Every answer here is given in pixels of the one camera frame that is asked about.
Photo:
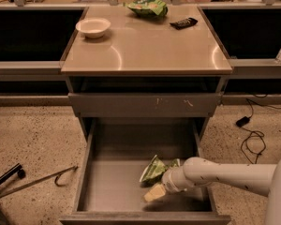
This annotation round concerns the green jalapeno chip bag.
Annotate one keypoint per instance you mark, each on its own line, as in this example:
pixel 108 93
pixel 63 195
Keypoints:
pixel 155 169

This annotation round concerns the black power adapter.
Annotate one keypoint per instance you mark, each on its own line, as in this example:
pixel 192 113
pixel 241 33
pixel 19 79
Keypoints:
pixel 242 122

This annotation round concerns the white bowl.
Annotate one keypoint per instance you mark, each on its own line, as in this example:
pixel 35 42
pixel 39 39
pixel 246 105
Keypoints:
pixel 93 27

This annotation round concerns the closed upper grey drawer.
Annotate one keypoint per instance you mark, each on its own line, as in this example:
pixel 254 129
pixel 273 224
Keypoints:
pixel 144 104

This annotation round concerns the black wheeled stand leg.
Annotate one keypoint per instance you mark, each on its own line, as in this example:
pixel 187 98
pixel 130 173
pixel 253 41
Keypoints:
pixel 17 169

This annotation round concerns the open lower grey drawer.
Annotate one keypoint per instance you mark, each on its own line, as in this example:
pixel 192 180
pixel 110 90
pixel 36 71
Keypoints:
pixel 118 150

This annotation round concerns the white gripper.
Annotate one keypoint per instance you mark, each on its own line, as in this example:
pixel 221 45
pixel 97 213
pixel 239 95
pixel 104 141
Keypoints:
pixel 169 180

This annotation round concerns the green chip bag on counter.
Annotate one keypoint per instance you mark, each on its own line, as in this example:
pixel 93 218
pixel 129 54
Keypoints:
pixel 148 8

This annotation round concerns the metal hooked rod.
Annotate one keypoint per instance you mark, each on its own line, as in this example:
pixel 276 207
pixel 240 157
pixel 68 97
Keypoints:
pixel 56 176

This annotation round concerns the dark candy bar wrapper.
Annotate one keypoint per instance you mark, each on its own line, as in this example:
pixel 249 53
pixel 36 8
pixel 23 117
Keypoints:
pixel 188 22

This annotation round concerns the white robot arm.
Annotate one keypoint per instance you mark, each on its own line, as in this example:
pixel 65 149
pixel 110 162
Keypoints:
pixel 262 179

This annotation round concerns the grey drawer cabinet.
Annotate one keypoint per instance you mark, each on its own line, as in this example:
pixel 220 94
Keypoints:
pixel 147 56

